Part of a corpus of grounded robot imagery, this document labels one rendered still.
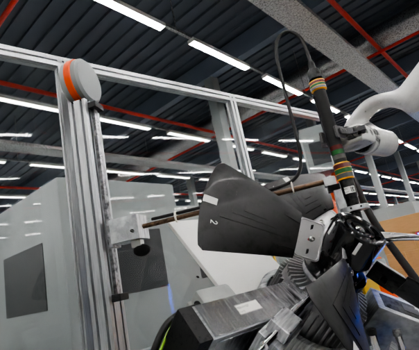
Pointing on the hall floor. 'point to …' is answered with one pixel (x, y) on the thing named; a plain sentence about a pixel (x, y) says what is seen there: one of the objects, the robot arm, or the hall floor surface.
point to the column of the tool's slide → (96, 234)
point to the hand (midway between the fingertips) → (331, 135)
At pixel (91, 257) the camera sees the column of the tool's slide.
